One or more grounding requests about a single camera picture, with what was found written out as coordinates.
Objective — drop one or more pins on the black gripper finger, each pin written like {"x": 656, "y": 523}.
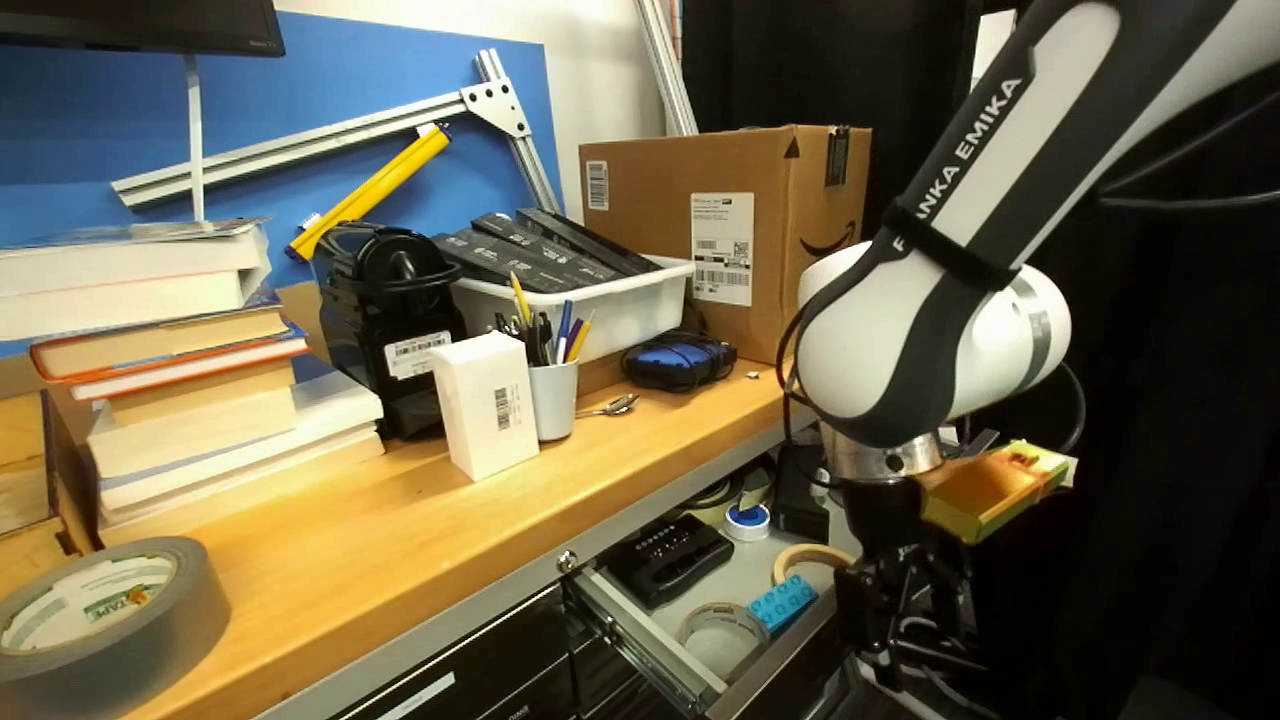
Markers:
{"x": 912, "y": 593}
{"x": 863, "y": 593}

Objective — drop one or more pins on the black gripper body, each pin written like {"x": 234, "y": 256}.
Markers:
{"x": 883, "y": 519}

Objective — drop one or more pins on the small blue block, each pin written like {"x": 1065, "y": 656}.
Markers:
{"x": 783, "y": 603}

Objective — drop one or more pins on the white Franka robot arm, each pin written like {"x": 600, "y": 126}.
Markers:
{"x": 985, "y": 225}

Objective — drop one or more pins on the grey metal drawer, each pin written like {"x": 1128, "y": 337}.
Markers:
{"x": 695, "y": 625}

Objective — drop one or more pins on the black case in drawer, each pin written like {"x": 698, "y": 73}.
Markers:
{"x": 679, "y": 559}

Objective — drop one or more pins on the black drawer cabinet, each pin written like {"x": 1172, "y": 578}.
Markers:
{"x": 481, "y": 666}

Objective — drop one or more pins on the beige masking tape roll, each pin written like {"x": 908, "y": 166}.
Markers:
{"x": 808, "y": 559}

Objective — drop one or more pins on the blue tape roll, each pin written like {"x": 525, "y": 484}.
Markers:
{"x": 748, "y": 523}

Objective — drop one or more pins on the clear tape roll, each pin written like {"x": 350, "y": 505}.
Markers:
{"x": 721, "y": 639}

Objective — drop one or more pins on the blue and black pouch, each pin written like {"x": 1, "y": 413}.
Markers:
{"x": 681, "y": 360}

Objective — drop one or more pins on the black curtain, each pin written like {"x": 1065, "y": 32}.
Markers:
{"x": 1172, "y": 532}

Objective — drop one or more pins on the small metal keys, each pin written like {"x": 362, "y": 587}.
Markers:
{"x": 618, "y": 401}

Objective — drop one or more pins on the white plastic bin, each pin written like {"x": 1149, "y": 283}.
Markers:
{"x": 600, "y": 314}

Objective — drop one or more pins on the white pen cup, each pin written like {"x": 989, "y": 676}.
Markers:
{"x": 553, "y": 401}

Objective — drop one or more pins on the blue pen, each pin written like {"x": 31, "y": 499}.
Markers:
{"x": 560, "y": 330}

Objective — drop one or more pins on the brown cardboard shipping box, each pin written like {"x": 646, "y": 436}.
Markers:
{"x": 664, "y": 215}

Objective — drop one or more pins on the black flat box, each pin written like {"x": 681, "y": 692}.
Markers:
{"x": 587, "y": 238}
{"x": 494, "y": 256}
{"x": 541, "y": 245}

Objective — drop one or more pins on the white small carton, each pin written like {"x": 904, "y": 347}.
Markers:
{"x": 485, "y": 406}

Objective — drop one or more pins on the yellow pencil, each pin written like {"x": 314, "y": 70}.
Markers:
{"x": 521, "y": 308}

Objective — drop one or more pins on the aluminium extrusion bar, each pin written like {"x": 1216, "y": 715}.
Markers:
{"x": 664, "y": 65}

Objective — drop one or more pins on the black tape dispenser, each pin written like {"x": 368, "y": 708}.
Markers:
{"x": 381, "y": 314}

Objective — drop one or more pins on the yellow spirit level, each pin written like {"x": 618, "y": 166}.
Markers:
{"x": 374, "y": 190}

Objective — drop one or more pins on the stack of books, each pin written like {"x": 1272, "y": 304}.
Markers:
{"x": 240, "y": 462}

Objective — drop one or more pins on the tan thick book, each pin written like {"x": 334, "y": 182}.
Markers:
{"x": 187, "y": 423}

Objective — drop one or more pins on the red edged book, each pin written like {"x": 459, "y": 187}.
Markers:
{"x": 187, "y": 369}

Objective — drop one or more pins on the brown hardcover book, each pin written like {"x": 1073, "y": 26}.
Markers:
{"x": 146, "y": 343}

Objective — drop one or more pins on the silver monitor pole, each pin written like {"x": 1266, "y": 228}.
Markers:
{"x": 193, "y": 134}

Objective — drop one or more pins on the thick white book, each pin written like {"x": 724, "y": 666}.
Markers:
{"x": 122, "y": 283}

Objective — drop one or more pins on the black monitor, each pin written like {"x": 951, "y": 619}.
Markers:
{"x": 134, "y": 23}

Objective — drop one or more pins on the white metal frame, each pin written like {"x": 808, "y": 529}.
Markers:
{"x": 334, "y": 131}

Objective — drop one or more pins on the grey duct tape roll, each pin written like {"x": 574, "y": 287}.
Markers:
{"x": 101, "y": 625}

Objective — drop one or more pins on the blue wall board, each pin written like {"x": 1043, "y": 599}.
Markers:
{"x": 105, "y": 121}

